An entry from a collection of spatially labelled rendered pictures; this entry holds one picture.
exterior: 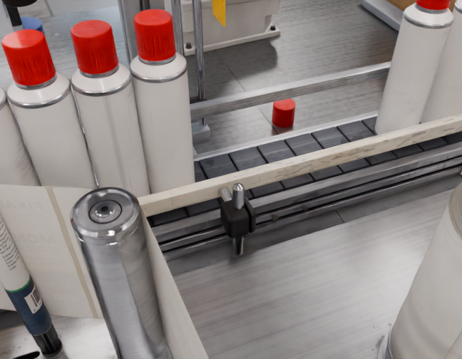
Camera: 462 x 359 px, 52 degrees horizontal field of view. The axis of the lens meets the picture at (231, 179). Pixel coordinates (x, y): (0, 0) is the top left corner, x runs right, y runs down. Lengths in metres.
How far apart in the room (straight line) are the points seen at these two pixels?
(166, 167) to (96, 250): 0.23
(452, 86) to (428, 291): 0.36
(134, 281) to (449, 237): 0.18
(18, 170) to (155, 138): 0.13
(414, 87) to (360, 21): 0.49
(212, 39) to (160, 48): 0.49
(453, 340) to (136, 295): 0.19
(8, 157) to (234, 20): 0.57
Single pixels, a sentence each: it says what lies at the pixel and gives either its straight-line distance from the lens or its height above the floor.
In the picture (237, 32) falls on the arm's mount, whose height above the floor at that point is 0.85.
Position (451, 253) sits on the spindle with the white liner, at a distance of 0.29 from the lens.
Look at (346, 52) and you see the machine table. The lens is 0.93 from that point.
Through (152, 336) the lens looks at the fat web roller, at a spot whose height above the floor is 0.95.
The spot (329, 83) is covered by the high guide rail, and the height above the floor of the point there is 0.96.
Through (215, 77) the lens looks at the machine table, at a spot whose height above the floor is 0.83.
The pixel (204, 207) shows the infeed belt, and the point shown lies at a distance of 0.52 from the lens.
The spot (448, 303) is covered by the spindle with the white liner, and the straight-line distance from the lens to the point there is 0.31.
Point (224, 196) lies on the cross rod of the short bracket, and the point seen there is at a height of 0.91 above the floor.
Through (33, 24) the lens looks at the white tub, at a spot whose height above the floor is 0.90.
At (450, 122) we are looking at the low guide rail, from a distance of 0.64.
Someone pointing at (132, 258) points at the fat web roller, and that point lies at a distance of 0.28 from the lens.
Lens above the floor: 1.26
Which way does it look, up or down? 43 degrees down
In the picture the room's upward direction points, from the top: straight up
